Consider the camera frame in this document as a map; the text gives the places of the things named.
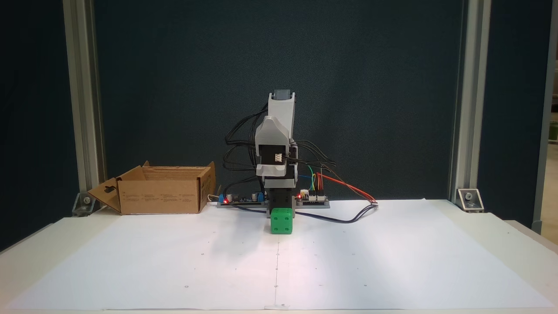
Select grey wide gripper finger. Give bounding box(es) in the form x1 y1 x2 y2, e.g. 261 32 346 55
255 116 293 147

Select green die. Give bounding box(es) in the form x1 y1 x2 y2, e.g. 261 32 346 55
270 208 294 235

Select blue power circuit board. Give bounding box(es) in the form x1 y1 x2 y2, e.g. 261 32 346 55
219 190 267 205

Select motor driver circuit board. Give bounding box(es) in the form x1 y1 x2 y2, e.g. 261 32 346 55
296 189 329 204

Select brown cardboard box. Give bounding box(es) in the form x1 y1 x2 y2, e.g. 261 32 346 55
87 160 217 215

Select black motor cable loops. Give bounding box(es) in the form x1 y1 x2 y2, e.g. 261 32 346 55
289 139 337 171
222 102 270 187

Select thin black cable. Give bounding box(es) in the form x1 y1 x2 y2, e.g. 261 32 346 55
235 203 268 214

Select orange red cable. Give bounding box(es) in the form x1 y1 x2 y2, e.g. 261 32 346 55
317 172 378 205

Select black cable with white connector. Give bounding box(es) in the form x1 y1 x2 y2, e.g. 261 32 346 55
295 201 379 224

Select aluminium frame post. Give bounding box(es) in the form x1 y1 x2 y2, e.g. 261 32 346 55
448 0 492 205
62 0 106 206

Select metal corner bracket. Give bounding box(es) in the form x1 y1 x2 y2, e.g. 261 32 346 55
456 188 485 214
71 192 97 217

